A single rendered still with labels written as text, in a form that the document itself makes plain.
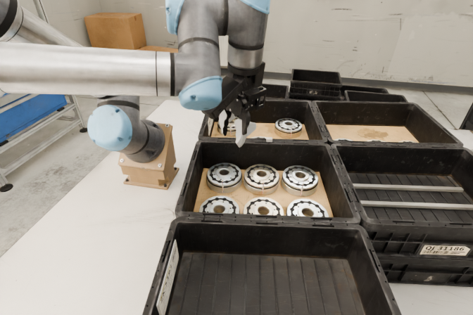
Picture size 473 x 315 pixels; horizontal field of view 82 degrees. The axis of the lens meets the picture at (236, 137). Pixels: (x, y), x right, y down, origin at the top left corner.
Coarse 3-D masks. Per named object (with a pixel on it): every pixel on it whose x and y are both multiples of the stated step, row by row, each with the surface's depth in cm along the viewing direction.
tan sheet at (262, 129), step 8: (216, 128) 107; (256, 128) 107; (264, 128) 107; (272, 128) 107; (304, 128) 107; (216, 136) 102; (224, 136) 102; (232, 136) 102; (248, 136) 102; (264, 136) 102; (272, 136) 102; (280, 136) 102; (304, 136) 102
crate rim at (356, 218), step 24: (264, 144) 81; (288, 144) 80; (312, 144) 80; (192, 168) 71; (336, 168) 71; (192, 216) 58; (216, 216) 58; (240, 216) 58; (264, 216) 58; (288, 216) 58
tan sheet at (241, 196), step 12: (204, 168) 87; (204, 180) 82; (204, 192) 78; (216, 192) 78; (240, 192) 78; (276, 192) 78; (324, 192) 78; (240, 204) 74; (288, 204) 74; (324, 204) 74
